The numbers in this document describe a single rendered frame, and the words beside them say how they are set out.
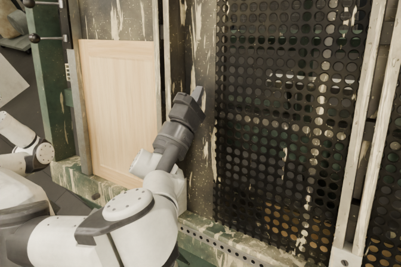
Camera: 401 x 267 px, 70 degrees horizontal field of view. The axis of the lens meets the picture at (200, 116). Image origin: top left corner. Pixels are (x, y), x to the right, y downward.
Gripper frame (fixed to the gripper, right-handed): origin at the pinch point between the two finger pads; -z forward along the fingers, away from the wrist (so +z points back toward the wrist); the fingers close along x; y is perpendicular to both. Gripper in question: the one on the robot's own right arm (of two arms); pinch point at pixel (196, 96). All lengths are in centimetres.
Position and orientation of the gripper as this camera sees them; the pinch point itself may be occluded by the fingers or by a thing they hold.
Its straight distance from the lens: 79.2
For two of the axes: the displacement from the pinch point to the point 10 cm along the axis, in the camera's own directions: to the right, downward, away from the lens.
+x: -3.9, -5.3, -7.6
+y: -8.3, -1.6, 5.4
